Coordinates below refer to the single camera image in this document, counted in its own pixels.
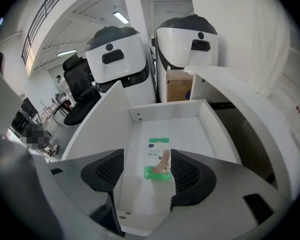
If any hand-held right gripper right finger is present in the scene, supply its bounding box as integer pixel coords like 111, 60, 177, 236
149, 148, 291, 240

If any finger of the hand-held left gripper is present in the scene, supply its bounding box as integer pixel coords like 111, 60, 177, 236
0, 50, 25, 141

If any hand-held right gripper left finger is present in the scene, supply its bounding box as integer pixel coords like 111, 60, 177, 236
39, 148, 126, 240

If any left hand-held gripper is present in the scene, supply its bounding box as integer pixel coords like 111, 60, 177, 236
0, 133, 66, 240

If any small green white box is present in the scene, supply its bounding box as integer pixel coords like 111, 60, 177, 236
142, 136, 173, 182

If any white drawer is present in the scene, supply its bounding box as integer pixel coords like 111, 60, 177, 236
62, 80, 243, 236

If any black monitor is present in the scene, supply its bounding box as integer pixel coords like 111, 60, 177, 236
11, 97, 40, 132

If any white work table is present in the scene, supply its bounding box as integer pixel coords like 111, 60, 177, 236
37, 91, 73, 127

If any black office chair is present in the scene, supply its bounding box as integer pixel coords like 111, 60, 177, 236
62, 53, 102, 127

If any ceiling light panel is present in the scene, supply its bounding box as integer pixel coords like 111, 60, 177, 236
112, 11, 130, 24
56, 49, 77, 57

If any white desk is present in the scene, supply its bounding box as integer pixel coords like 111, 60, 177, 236
183, 63, 300, 202

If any white robot with dark lid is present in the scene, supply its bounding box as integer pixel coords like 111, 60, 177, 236
151, 14, 220, 104
84, 25, 157, 107

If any brown cardboard box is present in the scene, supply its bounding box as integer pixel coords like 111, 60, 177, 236
166, 69, 194, 103

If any white vase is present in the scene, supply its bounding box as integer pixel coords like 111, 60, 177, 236
248, 0, 291, 99

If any black ceiling rail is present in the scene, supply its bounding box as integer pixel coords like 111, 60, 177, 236
21, 0, 76, 72

